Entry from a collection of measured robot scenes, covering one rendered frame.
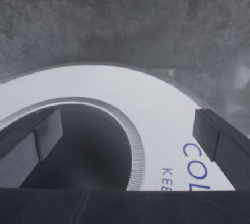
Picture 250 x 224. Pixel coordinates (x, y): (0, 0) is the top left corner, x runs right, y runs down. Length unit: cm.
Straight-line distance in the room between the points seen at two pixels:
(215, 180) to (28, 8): 119
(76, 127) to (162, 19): 74
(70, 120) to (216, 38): 94
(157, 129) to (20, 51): 108
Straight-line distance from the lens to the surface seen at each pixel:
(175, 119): 64
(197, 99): 74
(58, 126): 17
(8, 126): 78
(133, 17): 107
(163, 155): 55
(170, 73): 120
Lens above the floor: 103
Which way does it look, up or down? 49 degrees down
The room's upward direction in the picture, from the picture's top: 175 degrees counter-clockwise
